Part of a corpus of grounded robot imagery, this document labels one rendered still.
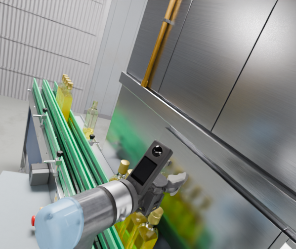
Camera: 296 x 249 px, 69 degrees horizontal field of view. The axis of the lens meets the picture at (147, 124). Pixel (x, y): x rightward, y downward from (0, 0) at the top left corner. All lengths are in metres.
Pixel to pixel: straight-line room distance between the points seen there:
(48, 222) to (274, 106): 0.54
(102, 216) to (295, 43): 0.56
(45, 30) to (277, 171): 3.56
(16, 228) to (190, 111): 0.83
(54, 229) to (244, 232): 0.46
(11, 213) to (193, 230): 0.77
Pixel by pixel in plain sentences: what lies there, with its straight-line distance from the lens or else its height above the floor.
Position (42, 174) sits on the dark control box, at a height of 0.83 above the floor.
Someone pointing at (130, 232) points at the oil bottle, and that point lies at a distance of 0.78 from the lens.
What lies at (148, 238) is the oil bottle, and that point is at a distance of 0.72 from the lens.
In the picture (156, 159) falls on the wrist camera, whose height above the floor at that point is 1.38.
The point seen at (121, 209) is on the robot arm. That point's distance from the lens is 0.41.
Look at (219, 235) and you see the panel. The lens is 0.70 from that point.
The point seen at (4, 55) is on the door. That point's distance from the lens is 4.00.
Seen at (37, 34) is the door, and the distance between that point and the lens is 3.81.
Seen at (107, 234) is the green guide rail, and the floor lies 0.96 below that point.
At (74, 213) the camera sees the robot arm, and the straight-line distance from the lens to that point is 0.36.
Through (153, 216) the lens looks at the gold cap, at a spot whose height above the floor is 1.15.
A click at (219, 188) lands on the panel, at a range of 0.66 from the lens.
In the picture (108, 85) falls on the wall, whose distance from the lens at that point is 3.87.
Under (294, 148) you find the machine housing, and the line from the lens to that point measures 0.60.
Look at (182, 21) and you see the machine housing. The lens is 0.91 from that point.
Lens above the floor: 1.60
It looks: 21 degrees down
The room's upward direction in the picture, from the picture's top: 21 degrees clockwise
